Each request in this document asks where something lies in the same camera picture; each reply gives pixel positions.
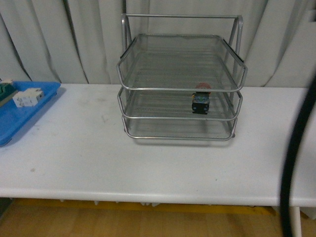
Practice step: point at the silver mesh three-tier rack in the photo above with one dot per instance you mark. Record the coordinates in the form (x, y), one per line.
(160, 72)

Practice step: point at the white curtain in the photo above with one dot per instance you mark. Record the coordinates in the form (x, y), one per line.
(79, 41)

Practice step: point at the blue plastic tray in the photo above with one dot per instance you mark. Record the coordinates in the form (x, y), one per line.
(12, 118)

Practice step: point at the green terminal block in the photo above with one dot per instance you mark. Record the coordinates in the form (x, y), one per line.
(7, 91)

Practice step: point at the white table leg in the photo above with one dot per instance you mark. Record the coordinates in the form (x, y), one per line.
(295, 221)

